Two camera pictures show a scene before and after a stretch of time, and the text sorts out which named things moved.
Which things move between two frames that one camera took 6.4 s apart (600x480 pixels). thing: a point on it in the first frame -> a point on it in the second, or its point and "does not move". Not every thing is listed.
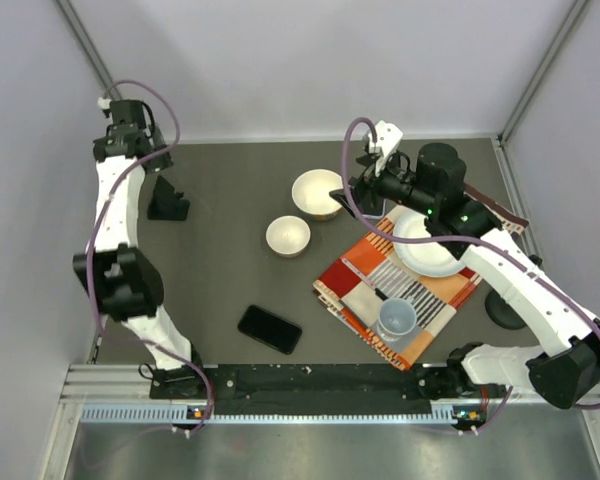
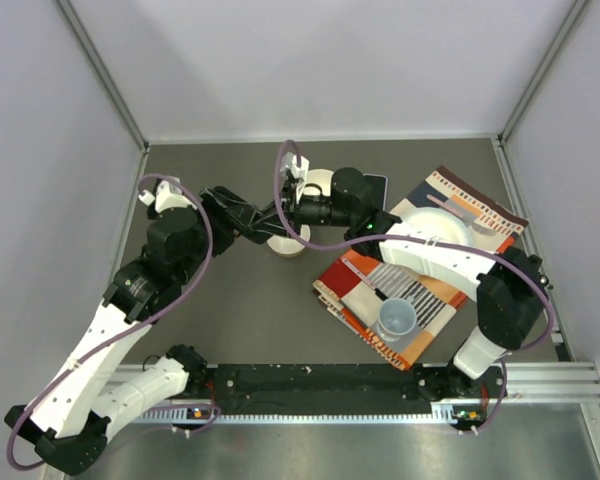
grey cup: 396,317 does not move
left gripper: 144,136 -> 234,219
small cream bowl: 288,236 does not move
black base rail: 319,389 does not move
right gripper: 341,194 -> 288,198
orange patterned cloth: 371,272 does not move
